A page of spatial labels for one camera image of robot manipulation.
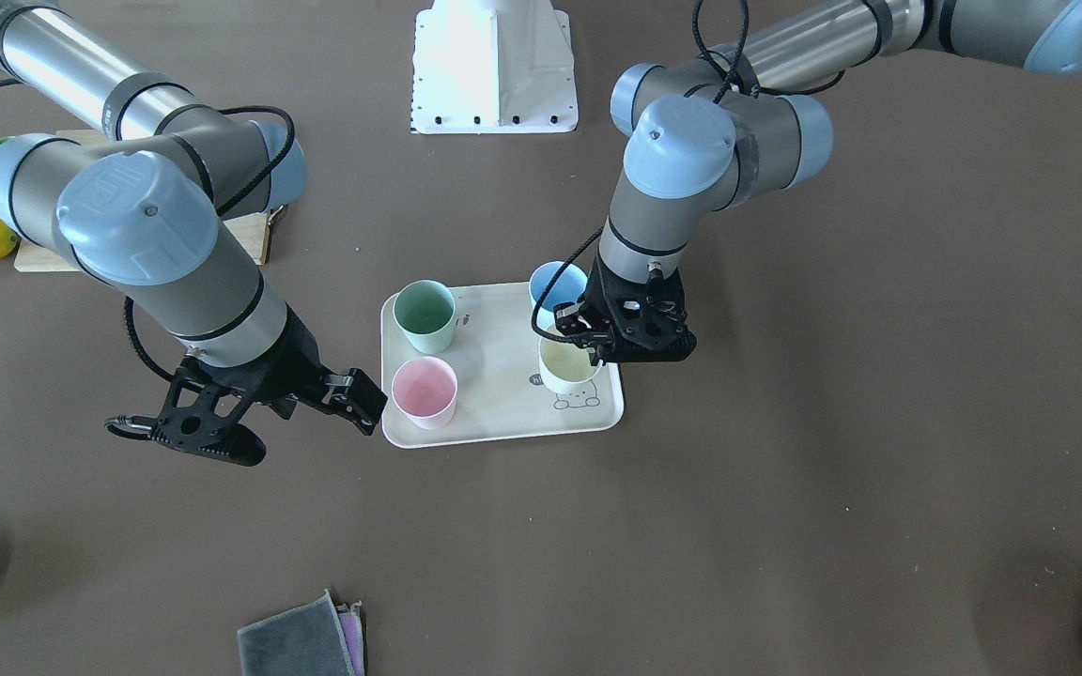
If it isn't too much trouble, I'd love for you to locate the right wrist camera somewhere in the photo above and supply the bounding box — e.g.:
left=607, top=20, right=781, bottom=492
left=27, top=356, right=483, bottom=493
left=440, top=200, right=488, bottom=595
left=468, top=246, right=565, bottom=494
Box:
left=104, top=358, right=266, bottom=467

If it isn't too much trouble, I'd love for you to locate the green plastic cup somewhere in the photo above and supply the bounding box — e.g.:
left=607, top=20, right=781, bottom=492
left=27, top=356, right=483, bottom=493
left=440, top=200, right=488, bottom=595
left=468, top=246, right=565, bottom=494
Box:
left=394, top=281, right=456, bottom=355

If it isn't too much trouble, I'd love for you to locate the cream rabbit tray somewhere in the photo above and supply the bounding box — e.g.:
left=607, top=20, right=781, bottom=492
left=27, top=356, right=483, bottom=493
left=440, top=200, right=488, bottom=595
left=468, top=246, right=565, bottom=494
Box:
left=379, top=282, right=626, bottom=449

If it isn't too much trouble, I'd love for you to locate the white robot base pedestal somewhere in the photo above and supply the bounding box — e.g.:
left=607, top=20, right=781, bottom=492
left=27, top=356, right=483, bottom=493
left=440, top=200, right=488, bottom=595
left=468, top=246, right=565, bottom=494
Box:
left=410, top=1, right=580, bottom=134

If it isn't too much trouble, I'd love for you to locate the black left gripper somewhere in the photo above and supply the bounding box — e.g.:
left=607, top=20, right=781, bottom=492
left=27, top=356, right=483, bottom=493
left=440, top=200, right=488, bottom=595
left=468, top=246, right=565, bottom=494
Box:
left=554, top=259, right=692, bottom=368

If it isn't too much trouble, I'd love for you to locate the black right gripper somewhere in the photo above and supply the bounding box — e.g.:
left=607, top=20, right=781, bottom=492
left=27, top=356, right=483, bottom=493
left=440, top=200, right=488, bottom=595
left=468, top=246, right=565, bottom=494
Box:
left=175, top=305, right=387, bottom=436

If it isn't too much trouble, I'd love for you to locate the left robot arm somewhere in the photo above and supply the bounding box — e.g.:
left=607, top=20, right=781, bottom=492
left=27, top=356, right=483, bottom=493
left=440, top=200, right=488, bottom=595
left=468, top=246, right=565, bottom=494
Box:
left=530, top=1, right=1082, bottom=364

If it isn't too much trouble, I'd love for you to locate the cream plastic cup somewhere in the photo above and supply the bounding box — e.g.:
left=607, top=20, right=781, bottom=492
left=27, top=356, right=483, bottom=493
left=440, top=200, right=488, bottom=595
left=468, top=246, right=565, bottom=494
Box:
left=538, top=339, right=602, bottom=394

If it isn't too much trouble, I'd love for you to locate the grey folded cloth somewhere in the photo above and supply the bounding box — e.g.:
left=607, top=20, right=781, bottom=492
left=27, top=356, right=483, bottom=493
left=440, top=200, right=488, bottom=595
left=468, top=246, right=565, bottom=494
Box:
left=237, top=593, right=366, bottom=675

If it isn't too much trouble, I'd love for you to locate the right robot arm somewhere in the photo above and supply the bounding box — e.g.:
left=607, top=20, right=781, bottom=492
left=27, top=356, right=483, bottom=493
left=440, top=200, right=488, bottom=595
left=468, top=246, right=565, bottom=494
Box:
left=0, top=1, right=386, bottom=450

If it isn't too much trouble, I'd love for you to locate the blue plastic cup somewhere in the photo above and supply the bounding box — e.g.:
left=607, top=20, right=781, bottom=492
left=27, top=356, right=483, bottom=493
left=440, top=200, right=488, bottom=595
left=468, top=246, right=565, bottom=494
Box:
left=529, top=261, right=588, bottom=330

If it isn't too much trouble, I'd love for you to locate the wooden cutting board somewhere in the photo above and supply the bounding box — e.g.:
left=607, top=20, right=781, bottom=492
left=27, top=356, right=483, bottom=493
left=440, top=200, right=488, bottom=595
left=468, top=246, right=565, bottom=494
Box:
left=14, top=129, right=287, bottom=273

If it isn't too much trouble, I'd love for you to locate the pink plastic cup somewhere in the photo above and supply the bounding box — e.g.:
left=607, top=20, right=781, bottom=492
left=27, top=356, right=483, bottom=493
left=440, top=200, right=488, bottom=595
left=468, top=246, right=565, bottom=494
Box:
left=391, top=356, right=459, bottom=429

